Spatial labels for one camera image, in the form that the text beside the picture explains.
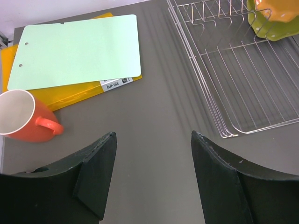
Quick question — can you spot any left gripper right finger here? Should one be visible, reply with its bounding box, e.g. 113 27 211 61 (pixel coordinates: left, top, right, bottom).
191 131 299 224

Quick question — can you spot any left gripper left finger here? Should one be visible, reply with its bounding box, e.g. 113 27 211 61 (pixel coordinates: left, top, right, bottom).
0 132 117 224

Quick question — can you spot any green polka dot plate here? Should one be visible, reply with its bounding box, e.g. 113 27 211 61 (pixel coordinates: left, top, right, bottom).
246 0 299 42

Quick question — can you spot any orange polka dot plate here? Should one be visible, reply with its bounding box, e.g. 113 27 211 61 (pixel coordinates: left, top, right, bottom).
254 0 299 23

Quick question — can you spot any orange mug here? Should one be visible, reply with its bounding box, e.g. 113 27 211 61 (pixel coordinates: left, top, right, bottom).
0 90 64 142

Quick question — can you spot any yellow cutting board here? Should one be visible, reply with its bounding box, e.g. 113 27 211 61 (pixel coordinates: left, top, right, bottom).
1 13 142 111

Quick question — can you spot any light green cutting board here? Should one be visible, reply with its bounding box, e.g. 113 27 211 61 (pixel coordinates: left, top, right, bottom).
7 14 141 90

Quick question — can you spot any metal wire dish rack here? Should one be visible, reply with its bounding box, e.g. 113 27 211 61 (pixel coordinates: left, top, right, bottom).
168 0 299 138

